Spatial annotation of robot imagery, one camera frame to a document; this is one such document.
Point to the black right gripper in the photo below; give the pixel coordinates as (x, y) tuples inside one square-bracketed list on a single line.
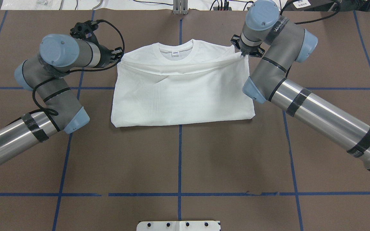
[(245, 49)]

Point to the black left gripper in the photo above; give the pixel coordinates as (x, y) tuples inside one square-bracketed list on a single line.
[(106, 58)]

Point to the white printed long-sleeve shirt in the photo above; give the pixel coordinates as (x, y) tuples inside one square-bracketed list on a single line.
[(195, 82)]

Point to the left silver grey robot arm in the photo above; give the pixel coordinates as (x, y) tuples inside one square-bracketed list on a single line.
[(58, 108)]

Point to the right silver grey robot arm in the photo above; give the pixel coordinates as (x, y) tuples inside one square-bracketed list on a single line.
[(281, 43)]

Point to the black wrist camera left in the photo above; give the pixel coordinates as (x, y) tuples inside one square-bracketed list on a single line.
[(85, 31)]

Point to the aluminium frame post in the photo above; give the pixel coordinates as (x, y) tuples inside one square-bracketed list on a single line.
[(180, 7)]

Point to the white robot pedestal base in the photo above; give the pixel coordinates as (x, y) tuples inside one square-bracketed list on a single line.
[(190, 225)]

